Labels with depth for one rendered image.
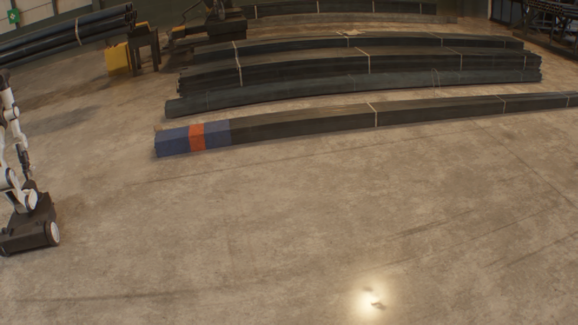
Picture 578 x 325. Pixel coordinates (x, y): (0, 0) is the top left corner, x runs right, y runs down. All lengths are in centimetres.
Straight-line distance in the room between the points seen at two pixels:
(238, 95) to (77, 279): 277
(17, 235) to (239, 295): 181
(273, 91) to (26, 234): 308
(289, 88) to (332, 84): 51
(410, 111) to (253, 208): 195
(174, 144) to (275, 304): 197
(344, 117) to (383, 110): 42
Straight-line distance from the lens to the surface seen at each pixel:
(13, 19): 1260
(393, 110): 385
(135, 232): 279
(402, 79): 489
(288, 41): 515
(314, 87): 446
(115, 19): 510
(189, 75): 450
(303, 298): 212
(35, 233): 295
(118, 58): 726
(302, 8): 978
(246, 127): 351
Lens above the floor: 166
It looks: 31 degrees down
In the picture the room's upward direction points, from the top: 5 degrees counter-clockwise
